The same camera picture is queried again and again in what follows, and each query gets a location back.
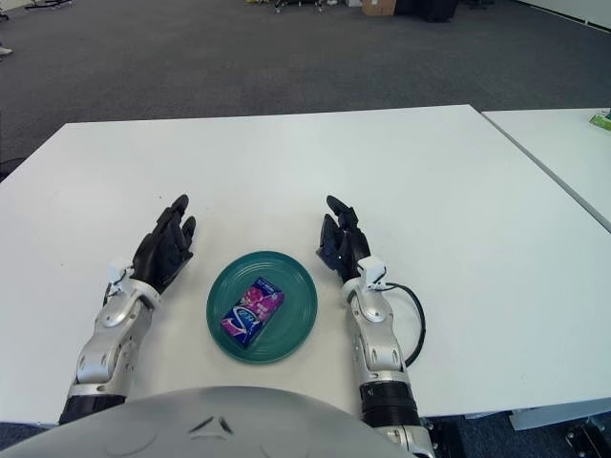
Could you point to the wheeled metal cart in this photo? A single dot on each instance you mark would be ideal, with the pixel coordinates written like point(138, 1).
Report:
point(305, 4)

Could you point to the black cabinet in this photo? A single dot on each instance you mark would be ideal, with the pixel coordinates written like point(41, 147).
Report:
point(427, 9)

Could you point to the grey robot torso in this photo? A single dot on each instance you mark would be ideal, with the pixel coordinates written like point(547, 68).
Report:
point(191, 429)

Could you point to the white wrist mount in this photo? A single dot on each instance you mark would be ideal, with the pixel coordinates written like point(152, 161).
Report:
point(118, 272)
point(372, 269)

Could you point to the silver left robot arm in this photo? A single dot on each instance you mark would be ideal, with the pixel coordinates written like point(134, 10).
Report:
point(114, 324)

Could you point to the black stand base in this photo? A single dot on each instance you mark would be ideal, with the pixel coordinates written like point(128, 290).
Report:
point(50, 5)

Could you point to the white table frame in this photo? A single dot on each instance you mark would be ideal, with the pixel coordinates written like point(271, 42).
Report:
point(549, 420)

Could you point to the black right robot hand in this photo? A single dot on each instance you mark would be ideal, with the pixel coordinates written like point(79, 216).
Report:
point(351, 245)

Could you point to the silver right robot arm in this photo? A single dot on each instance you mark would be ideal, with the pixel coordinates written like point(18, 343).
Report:
point(377, 324)

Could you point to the blue purple gum box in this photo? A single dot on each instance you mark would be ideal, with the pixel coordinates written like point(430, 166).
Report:
point(253, 310)

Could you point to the green round plate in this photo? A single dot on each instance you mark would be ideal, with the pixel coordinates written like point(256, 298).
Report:
point(296, 324)

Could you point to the black equipment base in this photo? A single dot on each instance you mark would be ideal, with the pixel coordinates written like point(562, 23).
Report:
point(589, 439)

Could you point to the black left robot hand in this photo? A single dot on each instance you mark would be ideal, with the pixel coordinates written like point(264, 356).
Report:
point(160, 257)

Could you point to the brown cardboard box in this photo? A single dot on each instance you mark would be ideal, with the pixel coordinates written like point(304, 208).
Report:
point(378, 6)

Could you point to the seated person, white shoes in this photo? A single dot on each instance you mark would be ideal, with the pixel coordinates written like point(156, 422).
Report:
point(5, 49)

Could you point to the white right wrist mount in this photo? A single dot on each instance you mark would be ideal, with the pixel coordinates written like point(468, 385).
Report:
point(372, 269)

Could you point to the green box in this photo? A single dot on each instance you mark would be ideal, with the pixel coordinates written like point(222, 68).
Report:
point(601, 121)

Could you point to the white left wrist mount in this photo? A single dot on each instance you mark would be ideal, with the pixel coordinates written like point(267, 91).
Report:
point(118, 272)

